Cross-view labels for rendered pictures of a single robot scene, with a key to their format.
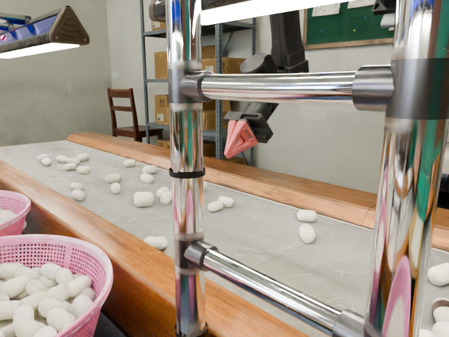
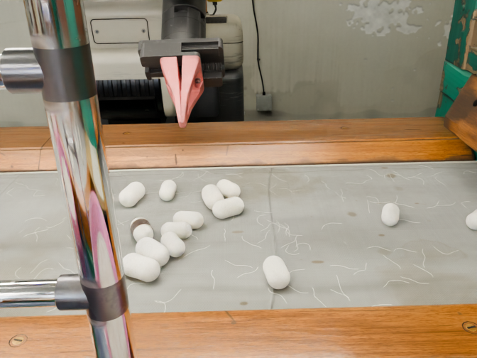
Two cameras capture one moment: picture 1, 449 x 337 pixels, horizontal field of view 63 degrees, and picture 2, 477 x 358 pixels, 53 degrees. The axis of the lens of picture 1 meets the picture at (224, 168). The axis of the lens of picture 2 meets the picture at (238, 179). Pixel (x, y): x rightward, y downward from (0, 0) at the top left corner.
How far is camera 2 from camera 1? 0.07 m
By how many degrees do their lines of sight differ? 46
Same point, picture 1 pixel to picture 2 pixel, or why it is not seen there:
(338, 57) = not seen: outside the picture
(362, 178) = (15, 97)
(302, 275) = not seen: outside the picture
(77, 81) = not seen: outside the picture
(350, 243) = (33, 195)
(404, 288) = (103, 239)
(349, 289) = (50, 247)
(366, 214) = (40, 155)
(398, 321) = (106, 266)
